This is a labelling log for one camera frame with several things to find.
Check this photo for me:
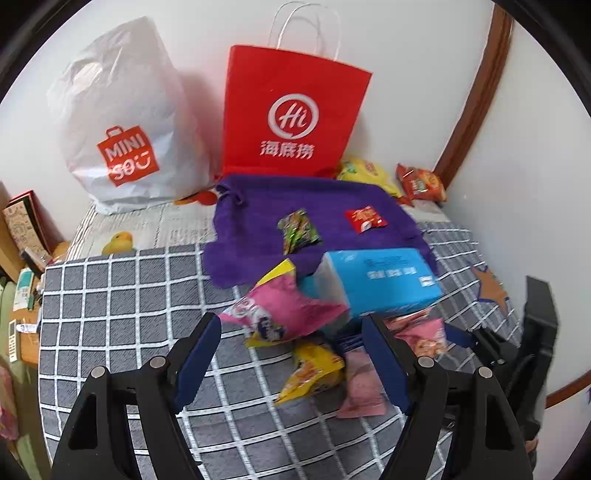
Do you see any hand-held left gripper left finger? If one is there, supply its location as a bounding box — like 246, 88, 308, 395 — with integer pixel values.
50, 312, 223, 480

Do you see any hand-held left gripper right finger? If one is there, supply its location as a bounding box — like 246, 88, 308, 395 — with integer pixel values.
361, 314, 533, 480

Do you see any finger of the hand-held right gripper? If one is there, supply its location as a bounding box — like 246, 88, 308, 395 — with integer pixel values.
480, 330, 525, 371
442, 324, 497, 352

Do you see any pink peach snack packet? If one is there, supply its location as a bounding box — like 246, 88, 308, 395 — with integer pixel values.
336, 348, 387, 419

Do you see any pink panda print snack packet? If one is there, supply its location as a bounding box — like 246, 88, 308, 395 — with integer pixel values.
385, 310, 449, 361

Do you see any yellow snack packet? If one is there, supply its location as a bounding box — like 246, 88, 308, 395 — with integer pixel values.
274, 342, 346, 407

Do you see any large pink snack bag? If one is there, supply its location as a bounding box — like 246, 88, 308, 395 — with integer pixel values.
218, 258, 351, 348

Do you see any blue tissue box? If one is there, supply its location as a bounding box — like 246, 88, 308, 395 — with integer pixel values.
298, 248, 445, 334

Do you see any grey checked blanket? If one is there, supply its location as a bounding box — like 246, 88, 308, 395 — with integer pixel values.
38, 217, 528, 480

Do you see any small red snack packet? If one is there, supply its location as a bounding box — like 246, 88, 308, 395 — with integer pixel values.
345, 205, 389, 235

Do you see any cartoon printed bed sheet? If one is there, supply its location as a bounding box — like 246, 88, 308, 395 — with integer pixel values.
68, 184, 455, 260

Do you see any red chips bag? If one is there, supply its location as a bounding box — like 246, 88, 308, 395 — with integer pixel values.
396, 163, 449, 206

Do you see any purple towel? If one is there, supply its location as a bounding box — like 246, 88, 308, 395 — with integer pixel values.
203, 174, 438, 289

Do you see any green snack packet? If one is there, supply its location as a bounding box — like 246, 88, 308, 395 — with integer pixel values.
277, 209, 322, 256

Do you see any yellow chips bag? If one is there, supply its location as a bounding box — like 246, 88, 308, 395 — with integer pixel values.
336, 158, 405, 199

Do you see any white teal carton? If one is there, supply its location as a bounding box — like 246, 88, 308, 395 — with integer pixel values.
13, 270, 36, 313

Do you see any pink cloth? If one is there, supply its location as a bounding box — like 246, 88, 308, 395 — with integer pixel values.
0, 364, 20, 441

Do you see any brown patterned box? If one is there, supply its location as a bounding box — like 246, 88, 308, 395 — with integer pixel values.
0, 189, 54, 278

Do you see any brown wooden trim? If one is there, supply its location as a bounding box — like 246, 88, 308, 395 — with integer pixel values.
434, 8, 516, 188

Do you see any white plastic shopping bag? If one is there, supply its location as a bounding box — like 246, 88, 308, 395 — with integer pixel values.
46, 16, 223, 216

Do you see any red paper shopping bag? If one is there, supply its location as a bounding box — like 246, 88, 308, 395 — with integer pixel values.
221, 1, 373, 179

